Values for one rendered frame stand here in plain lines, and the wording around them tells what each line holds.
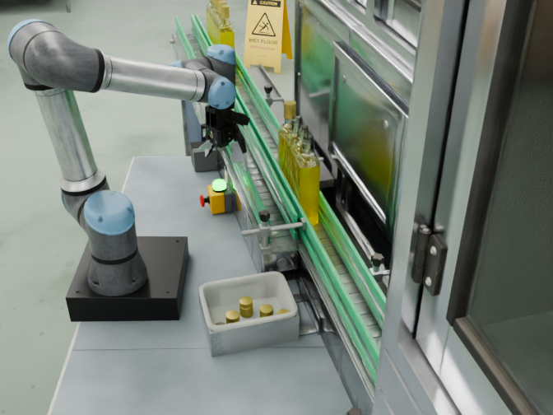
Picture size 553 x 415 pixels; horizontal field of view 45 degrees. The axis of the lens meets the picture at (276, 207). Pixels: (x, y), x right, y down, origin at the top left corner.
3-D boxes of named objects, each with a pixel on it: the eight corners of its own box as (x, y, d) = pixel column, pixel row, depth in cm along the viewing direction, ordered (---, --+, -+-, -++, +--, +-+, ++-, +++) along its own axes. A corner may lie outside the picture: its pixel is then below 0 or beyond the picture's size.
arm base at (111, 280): (84, 297, 165) (78, 265, 160) (92, 262, 178) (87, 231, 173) (145, 295, 167) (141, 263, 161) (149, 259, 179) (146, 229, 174)
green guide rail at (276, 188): (297, 239, 177) (298, 214, 172) (294, 240, 176) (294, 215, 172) (193, 30, 317) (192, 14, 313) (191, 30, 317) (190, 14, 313)
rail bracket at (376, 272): (397, 301, 157) (403, 257, 150) (370, 306, 156) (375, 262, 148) (391, 291, 160) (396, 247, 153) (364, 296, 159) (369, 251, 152)
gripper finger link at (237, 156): (234, 177, 187) (220, 147, 186) (248, 170, 192) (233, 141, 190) (241, 174, 185) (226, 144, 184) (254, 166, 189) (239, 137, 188)
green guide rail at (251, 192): (270, 244, 175) (270, 218, 170) (267, 244, 175) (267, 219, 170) (178, 31, 316) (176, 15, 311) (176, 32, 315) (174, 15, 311)
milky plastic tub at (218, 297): (299, 339, 164) (300, 313, 159) (211, 356, 159) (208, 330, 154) (281, 294, 178) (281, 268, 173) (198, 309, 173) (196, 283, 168)
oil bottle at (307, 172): (318, 224, 183) (321, 156, 171) (299, 227, 182) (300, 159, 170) (312, 213, 188) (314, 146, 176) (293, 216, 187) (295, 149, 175)
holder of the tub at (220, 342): (319, 336, 165) (321, 313, 161) (211, 356, 159) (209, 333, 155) (299, 292, 179) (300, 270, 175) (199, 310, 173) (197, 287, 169)
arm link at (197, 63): (183, 71, 163) (220, 64, 169) (162, 58, 171) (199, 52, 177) (183, 100, 167) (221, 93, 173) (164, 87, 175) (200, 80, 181)
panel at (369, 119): (493, 369, 126) (531, 223, 107) (479, 372, 125) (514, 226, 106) (336, 150, 198) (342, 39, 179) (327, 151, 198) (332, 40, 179)
